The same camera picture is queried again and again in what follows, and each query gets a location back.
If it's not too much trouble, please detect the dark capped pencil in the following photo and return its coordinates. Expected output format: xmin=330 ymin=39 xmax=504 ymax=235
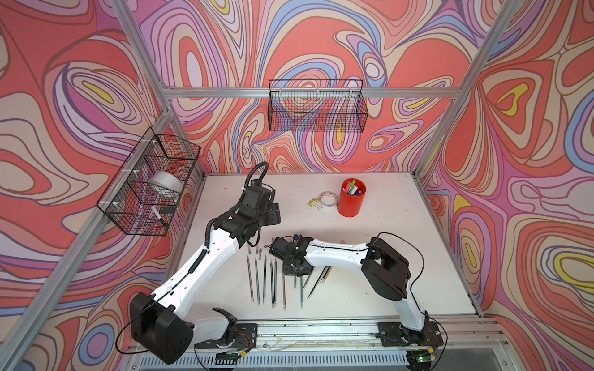
xmin=273 ymin=260 xmax=278 ymax=306

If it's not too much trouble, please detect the dark blue pencil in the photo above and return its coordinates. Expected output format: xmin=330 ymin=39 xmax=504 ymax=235
xmin=262 ymin=256 xmax=267 ymax=304

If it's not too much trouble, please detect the red capped pencil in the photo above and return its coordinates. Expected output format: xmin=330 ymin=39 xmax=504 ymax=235
xmin=282 ymin=273 xmax=287 ymax=311

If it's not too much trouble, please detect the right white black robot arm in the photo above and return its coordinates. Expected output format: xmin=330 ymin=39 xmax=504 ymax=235
xmin=269 ymin=234 xmax=446 ymax=349

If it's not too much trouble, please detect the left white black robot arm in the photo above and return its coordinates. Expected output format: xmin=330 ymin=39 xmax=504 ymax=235
xmin=125 ymin=162 xmax=281 ymax=364

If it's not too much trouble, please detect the yellow black capped pencil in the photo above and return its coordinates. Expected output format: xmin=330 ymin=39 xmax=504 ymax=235
xmin=321 ymin=267 xmax=332 ymax=283

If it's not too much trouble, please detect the yellow binder clip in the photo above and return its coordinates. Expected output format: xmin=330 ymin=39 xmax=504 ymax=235
xmin=307 ymin=198 xmax=323 ymax=210

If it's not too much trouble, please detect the clear tape roll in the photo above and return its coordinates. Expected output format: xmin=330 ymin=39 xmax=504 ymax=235
xmin=318 ymin=192 xmax=339 ymax=210

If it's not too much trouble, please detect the red pen cup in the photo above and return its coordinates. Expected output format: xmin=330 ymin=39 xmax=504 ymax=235
xmin=337 ymin=178 xmax=367 ymax=218

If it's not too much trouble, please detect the green marker in cup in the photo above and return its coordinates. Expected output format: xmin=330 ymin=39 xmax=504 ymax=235
xmin=348 ymin=179 xmax=357 ymax=195

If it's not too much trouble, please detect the white marker in basket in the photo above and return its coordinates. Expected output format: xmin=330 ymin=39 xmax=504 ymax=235
xmin=151 ymin=206 xmax=166 ymax=224

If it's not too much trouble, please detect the white tape roll in basket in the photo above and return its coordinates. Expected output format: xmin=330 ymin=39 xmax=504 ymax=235
xmin=148 ymin=171 xmax=183 ymax=198

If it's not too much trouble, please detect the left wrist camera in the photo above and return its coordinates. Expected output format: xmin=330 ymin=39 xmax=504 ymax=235
xmin=241 ymin=185 xmax=275 ymax=213

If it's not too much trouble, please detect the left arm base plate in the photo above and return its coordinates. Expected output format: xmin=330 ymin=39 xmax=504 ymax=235
xmin=193 ymin=322 xmax=258 ymax=351

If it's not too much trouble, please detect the black wire basket rear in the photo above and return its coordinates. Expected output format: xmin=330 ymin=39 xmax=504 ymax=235
xmin=268 ymin=77 xmax=369 ymax=133

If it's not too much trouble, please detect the black wire basket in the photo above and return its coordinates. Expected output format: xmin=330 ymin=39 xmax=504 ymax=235
xmin=268 ymin=77 xmax=369 ymax=133
xmin=97 ymin=128 xmax=201 ymax=237

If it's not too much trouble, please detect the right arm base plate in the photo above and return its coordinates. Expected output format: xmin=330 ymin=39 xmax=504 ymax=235
xmin=375 ymin=321 xmax=444 ymax=348

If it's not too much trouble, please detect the black wire basket left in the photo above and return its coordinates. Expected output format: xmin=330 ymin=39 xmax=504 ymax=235
xmin=97 ymin=128 xmax=201 ymax=237

